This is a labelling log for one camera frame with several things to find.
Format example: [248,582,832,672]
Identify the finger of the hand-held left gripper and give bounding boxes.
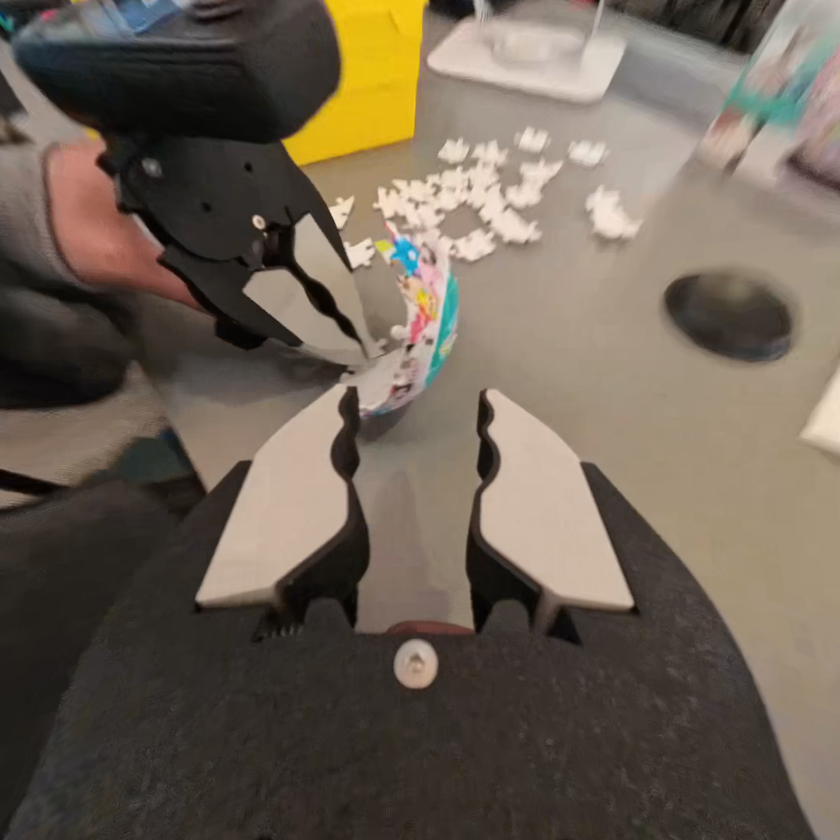
[290,213,370,357]
[243,266,370,362]

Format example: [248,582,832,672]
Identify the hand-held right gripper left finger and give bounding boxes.
[196,386,370,634]

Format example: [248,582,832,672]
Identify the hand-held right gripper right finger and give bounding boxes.
[467,388,636,634]

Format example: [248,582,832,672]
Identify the partly built puzzle ball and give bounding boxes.
[341,223,460,421]

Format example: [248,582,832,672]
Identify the group of puzzle pieces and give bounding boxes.
[328,126,644,270]

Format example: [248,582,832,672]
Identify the person's left forearm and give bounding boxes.
[0,118,132,408]

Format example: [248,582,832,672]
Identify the black round puzzle stand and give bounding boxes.
[663,268,800,364]

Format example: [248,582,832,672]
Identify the person's left hand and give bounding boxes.
[46,140,212,312]

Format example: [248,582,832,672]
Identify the yellow box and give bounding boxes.
[282,0,427,166]

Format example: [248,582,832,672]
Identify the person's dark trousers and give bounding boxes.
[0,459,217,815]

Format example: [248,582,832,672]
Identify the white flat stand base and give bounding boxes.
[427,0,629,105]

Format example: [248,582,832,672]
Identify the white paper sheet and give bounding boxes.
[799,384,840,457]

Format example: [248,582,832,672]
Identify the colourful printed box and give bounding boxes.
[696,0,840,204]

